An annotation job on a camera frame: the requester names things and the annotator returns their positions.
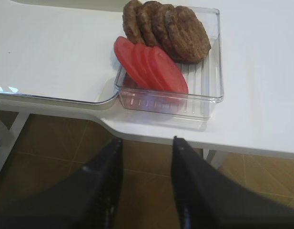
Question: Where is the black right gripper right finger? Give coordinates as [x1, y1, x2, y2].
[172, 136, 294, 229]

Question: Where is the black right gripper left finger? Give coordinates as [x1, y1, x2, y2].
[0, 139, 123, 229]

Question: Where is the clear tray with patties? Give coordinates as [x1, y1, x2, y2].
[115, 7, 224, 120]

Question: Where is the front red tomato slice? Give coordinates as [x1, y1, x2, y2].
[148, 47, 188, 94]

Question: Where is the red tomato slice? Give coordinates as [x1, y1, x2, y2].
[142, 46, 164, 91]
[148, 47, 188, 94]
[132, 43, 152, 89]
[113, 36, 150, 89]

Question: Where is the white serving tray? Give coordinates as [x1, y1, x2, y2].
[0, 0, 124, 104]

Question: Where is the rear red tomato slice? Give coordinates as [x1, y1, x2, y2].
[113, 36, 150, 89]

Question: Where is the brown meat patty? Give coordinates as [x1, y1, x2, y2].
[137, 1, 161, 47]
[164, 6, 211, 63]
[152, 4, 183, 62]
[122, 0, 145, 44]

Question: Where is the front brown meat patty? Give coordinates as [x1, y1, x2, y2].
[164, 6, 211, 63]

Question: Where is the rear brown meat patty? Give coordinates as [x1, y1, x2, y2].
[122, 0, 145, 44]

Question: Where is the white table leg frame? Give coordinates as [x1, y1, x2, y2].
[0, 112, 30, 179]

